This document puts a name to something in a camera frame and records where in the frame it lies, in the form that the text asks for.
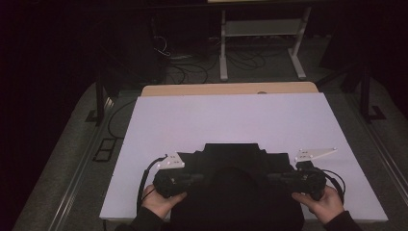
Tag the person's left hand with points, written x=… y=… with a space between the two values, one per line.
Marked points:
x=158 y=202

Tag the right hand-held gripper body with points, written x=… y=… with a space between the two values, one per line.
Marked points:
x=304 y=183

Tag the metal floor rail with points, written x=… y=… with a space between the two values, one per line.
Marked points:
x=80 y=179
x=385 y=160

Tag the white metal stand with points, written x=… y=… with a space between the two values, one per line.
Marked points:
x=223 y=64

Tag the white table cover sheet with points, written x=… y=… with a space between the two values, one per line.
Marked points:
x=224 y=122

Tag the black metal stand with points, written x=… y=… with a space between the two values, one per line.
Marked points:
x=365 y=96

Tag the person's right hand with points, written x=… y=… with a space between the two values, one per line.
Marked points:
x=327 y=208

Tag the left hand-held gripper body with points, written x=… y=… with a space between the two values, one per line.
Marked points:
x=170 y=184

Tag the black tank top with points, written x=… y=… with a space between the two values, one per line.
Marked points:
x=231 y=154

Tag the light wooden table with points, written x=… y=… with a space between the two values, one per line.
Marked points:
x=208 y=89

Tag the person's head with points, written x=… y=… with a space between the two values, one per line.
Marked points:
x=237 y=202

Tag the black floor socket frame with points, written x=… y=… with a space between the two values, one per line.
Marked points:
x=104 y=150

